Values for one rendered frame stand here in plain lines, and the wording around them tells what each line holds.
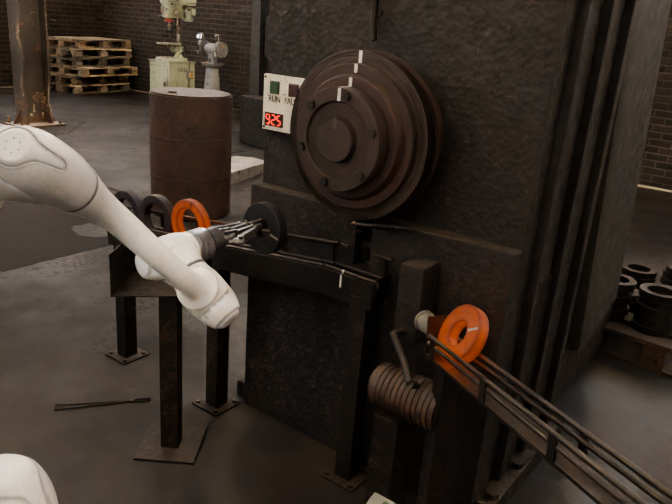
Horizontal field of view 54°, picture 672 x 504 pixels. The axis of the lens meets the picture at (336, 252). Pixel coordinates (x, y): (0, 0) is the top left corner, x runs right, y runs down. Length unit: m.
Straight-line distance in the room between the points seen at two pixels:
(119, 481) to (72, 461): 0.20
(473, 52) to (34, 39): 7.25
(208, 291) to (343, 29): 0.92
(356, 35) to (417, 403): 1.07
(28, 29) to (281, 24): 6.59
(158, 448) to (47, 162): 1.41
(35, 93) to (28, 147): 7.55
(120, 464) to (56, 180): 1.34
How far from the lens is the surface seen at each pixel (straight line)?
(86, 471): 2.35
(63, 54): 12.05
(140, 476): 2.30
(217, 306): 1.58
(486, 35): 1.83
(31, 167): 1.17
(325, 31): 2.10
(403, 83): 1.76
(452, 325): 1.69
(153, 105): 4.76
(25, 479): 1.24
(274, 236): 1.90
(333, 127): 1.78
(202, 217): 2.38
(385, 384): 1.80
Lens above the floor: 1.41
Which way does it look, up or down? 19 degrees down
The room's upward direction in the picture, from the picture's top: 5 degrees clockwise
